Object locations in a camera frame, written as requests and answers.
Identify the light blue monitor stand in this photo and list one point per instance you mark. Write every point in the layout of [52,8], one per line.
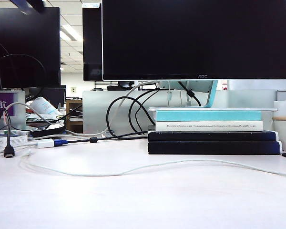
[213,95]

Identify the white bottle blue print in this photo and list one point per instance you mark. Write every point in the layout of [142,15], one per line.
[44,106]

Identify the left gripper silver edged finger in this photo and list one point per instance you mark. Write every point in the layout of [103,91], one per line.
[31,5]

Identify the teal book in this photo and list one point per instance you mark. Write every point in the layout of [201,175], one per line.
[205,115]

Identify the brown wooden cabinet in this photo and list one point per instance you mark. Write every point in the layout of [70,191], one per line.
[73,105]

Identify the white book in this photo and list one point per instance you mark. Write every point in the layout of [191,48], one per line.
[228,126]

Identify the dark navy book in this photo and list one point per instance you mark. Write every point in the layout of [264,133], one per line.
[205,136]
[205,148]

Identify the ceiling light panel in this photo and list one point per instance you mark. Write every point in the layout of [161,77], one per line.
[70,33]

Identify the small black background monitor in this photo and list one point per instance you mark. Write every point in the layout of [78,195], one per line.
[55,95]

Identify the wide black monitor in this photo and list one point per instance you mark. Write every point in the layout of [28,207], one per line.
[26,47]

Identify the black round flat device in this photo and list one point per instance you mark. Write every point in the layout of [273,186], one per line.
[48,130]

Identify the narrow black monitor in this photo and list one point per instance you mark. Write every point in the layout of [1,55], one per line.
[92,47]

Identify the white adapter blue plug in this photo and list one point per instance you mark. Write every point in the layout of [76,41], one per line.
[45,143]

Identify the black AOC monitor white bezel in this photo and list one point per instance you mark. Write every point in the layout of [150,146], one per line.
[193,35]

